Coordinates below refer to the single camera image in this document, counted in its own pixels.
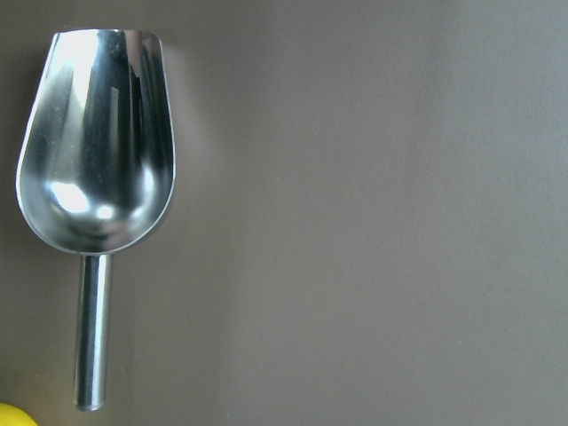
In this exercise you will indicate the steel ice scoop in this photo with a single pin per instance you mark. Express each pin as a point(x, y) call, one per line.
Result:
point(97, 169)

